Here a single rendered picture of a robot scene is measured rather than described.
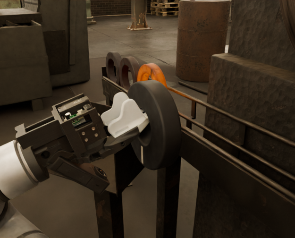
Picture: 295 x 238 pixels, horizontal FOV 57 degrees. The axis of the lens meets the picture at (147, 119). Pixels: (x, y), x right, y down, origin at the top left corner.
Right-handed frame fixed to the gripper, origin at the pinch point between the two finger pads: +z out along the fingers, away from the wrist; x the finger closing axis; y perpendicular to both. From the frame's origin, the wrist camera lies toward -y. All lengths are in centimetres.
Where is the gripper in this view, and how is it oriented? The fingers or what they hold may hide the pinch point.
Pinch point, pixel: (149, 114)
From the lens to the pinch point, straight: 46.5
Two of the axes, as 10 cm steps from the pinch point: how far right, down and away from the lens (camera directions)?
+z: 8.6, -4.3, 2.7
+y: -2.5, -8.2, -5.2
